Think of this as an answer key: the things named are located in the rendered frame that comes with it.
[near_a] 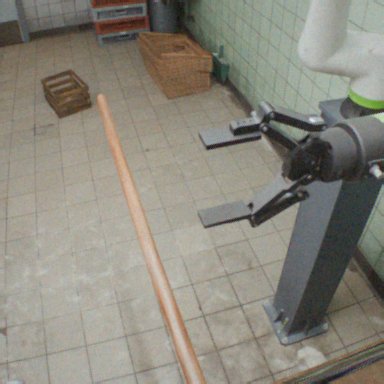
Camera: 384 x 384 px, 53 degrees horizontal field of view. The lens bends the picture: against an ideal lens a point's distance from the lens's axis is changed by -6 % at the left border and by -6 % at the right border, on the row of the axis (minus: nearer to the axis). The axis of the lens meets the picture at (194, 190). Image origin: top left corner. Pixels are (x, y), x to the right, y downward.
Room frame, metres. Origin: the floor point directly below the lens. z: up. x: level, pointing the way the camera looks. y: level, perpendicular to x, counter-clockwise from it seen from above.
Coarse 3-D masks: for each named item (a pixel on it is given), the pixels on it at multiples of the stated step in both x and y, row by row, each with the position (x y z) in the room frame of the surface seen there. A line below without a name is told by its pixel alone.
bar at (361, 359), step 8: (376, 344) 0.30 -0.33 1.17; (360, 352) 0.29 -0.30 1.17; (368, 352) 0.28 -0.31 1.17; (376, 352) 0.28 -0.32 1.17; (344, 360) 0.27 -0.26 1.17; (352, 360) 0.27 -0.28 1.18; (360, 360) 0.27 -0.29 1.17; (368, 360) 0.27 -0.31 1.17; (376, 360) 0.27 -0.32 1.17; (320, 368) 0.26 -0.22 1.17; (328, 368) 0.26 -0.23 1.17; (336, 368) 0.26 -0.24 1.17; (344, 368) 0.26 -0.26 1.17; (352, 368) 0.26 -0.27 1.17; (360, 368) 0.26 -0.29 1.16; (296, 376) 0.25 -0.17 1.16; (304, 376) 0.25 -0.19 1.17; (312, 376) 0.25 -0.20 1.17; (320, 376) 0.25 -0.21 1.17; (328, 376) 0.25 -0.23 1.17; (336, 376) 0.25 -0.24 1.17; (344, 376) 0.25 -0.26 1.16
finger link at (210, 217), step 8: (208, 208) 0.40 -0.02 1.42; (216, 208) 0.40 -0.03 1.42; (224, 208) 0.40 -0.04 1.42; (232, 208) 0.40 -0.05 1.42; (240, 208) 0.40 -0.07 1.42; (200, 216) 0.39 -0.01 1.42; (208, 216) 0.39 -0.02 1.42; (216, 216) 0.39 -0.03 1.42; (224, 216) 0.39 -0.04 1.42; (232, 216) 0.39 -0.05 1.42; (240, 216) 0.39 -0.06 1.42; (248, 216) 0.39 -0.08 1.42; (208, 224) 0.37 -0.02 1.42; (216, 224) 0.38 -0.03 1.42
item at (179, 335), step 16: (112, 128) 0.92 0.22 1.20; (112, 144) 0.85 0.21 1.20; (128, 176) 0.72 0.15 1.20; (128, 192) 0.66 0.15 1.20; (144, 224) 0.57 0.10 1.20; (144, 240) 0.52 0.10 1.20; (144, 256) 0.49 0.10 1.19; (160, 272) 0.44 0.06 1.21; (160, 288) 0.41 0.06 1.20; (160, 304) 0.38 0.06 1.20; (176, 304) 0.38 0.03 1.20; (176, 320) 0.34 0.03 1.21; (176, 336) 0.31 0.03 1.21; (176, 352) 0.29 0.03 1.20; (192, 352) 0.28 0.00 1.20; (192, 368) 0.25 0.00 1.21
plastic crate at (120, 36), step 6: (108, 24) 4.69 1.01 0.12; (126, 30) 4.75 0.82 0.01; (132, 30) 4.39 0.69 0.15; (138, 30) 4.42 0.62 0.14; (144, 30) 4.44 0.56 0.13; (96, 36) 4.39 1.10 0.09; (102, 36) 4.28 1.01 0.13; (108, 36) 4.30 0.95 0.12; (114, 36) 4.58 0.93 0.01; (120, 36) 4.54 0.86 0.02; (102, 42) 4.28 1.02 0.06; (108, 42) 4.37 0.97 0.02; (114, 42) 4.36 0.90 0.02; (120, 42) 4.35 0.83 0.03; (126, 42) 4.37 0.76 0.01; (132, 42) 4.40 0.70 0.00
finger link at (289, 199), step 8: (304, 192) 0.43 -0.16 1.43; (280, 200) 0.42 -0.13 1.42; (288, 200) 0.42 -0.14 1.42; (296, 200) 0.42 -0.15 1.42; (304, 200) 0.42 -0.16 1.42; (272, 208) 0.41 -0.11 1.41; (280, 208) 0.41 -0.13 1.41; (264, 216) 0.40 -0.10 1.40; (272, 216) 0.41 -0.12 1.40; (256, 224) 0.40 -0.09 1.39
